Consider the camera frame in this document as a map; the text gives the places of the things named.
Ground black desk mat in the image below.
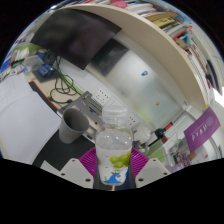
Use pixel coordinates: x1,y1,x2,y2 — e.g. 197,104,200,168
28,80,99,172

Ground white paper sheets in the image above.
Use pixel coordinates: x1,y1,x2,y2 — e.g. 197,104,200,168
0,73,63,165

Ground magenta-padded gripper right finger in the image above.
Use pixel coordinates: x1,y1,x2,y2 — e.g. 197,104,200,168
128,147,172,189

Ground clear plastic drink bottle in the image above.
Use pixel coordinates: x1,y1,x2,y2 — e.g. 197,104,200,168
94,105,134,192

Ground grey paper cup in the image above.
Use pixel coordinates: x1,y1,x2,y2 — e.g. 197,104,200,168
58,108,90,145

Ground ceiling light panels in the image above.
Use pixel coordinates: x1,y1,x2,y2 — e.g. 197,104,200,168
211,87,224,108

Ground dark wine bottle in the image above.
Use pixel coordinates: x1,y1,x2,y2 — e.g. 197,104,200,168
153,121,174,141

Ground clear plastic box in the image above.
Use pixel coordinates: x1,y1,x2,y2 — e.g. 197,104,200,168
24,54,44,71

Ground shelf unit with books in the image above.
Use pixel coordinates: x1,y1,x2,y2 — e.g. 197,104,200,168
54,0,224,114

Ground small blue box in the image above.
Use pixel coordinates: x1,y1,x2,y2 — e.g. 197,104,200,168
36,63,54,77

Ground purple hanging pennant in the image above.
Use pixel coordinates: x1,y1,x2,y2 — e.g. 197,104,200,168
183,107,222,154

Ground white jar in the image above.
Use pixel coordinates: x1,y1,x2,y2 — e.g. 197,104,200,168
133,125,153,150

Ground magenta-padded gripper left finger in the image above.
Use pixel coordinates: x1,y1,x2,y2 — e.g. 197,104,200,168
59,147,101,189

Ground black power cable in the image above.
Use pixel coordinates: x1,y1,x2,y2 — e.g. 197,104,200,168
49,56,77,105

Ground white wall socket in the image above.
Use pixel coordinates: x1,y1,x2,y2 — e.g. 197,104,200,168
128,113,140,128
94,88,112,105

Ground black computer monitor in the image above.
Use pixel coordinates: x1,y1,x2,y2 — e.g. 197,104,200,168
30,8,123,71

